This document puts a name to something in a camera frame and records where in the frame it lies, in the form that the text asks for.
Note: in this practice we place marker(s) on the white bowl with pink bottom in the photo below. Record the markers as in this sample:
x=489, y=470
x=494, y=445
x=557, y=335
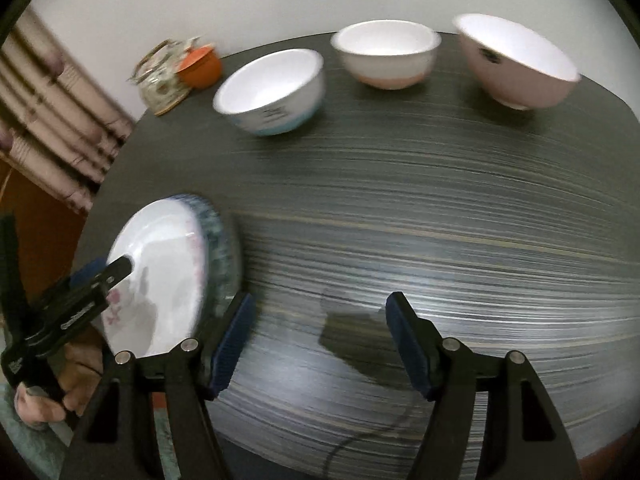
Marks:
x=385, y=55

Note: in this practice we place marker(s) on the white bowl with blue print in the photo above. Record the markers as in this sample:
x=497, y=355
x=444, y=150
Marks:
x=270, y=87

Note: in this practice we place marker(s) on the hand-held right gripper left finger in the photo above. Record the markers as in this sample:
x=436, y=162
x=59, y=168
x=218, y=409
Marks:
x=232, y=345

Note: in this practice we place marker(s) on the beige patterned curtain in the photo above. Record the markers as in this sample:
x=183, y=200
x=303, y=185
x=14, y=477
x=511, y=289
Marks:
x=50, y=110

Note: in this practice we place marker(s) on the large blue floral plate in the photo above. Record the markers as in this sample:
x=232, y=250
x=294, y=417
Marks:
x=230, y=260

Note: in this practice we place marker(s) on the floral ceramic teapot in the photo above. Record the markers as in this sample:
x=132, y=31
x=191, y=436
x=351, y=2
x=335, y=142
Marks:
x=160, y=82

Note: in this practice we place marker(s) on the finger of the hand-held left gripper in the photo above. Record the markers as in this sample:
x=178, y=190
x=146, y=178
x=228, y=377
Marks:
x=117, y=270
x=90, y=271

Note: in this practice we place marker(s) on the white plate with pink flowers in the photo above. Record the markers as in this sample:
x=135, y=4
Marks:
x=155, y=280

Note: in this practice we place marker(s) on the green fuzzy cloth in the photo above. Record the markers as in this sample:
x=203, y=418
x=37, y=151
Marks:
x=30, y=447

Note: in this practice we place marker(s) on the small blue floral plate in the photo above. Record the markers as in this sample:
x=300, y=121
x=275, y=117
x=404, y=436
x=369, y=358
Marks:
x=212, y=230

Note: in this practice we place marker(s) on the person's left hand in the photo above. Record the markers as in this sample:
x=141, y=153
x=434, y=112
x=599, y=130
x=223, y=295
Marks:
x=75, y=385

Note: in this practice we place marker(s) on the orange tea cup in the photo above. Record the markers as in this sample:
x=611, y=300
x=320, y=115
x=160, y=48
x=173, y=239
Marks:
x=200, y=67

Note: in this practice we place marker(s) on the brown wooden cabinet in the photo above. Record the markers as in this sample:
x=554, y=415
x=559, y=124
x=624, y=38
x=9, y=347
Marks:
x=45, y=230

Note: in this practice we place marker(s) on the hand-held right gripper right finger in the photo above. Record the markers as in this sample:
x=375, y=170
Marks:
x=407, y=350

